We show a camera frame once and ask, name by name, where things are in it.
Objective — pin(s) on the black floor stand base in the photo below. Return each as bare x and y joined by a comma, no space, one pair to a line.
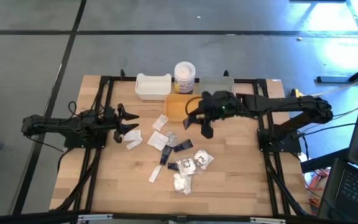
337,79

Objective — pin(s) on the small white sachet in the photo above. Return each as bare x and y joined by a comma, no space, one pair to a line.
160,122

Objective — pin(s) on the long narrow white sachet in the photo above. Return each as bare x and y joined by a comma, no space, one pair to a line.
154,173

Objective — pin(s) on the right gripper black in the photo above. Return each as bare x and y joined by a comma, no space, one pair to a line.
219,105

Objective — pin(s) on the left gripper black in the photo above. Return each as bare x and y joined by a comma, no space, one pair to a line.
112,119

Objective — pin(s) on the large square white sachet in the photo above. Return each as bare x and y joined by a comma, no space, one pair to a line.
158,140

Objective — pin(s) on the dark navy flat sachet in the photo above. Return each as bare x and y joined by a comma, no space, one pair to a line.
183,145

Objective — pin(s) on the black laptop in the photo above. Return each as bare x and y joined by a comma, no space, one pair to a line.
356,189

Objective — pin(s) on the white plastic bin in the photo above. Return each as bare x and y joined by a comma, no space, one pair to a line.
152,88

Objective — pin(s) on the yellow plastic bin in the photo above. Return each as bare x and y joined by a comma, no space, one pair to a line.
174,109

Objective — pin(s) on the dark navy shave tube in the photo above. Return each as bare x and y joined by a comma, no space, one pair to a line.
165,154

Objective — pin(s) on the white rectangular sachet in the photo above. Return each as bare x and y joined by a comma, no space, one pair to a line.
132,135

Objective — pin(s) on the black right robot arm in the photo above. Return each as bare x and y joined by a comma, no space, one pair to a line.
291,104

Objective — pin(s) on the Lysol wipes canister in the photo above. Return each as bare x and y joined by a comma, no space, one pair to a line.
184,74

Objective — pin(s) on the clear bag cotton swabs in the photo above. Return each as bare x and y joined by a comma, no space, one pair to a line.
178,184

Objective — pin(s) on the grey plastic bin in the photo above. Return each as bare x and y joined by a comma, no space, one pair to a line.
216,83

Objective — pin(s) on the vanity pack cotton bag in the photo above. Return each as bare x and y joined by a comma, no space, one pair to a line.
189,165
201,158

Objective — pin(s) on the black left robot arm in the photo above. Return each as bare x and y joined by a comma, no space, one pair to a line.
57,124

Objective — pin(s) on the clear printed foil packet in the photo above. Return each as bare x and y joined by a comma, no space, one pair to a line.
171,138

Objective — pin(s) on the black cylindrical object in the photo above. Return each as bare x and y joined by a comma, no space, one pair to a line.
172,166

